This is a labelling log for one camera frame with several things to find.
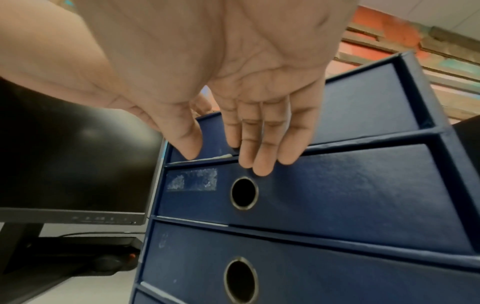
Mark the person's right hand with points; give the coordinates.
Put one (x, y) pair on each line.
(225, 44)

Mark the person's left hand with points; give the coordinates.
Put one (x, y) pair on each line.
(45, 53)

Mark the navy blue drawer unit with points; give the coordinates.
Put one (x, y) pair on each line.
(356, 193)

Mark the black computer monitor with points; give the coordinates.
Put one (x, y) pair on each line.
(75, 163)

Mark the black red-striped monitor stand base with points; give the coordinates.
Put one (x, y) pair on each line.
(75, 243)

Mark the small black oval device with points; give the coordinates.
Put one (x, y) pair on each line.
(108, 262)

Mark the black background chair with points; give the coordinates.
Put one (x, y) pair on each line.
(468, 127)

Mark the colourful wall painting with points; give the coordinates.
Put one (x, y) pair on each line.
(375, 20)

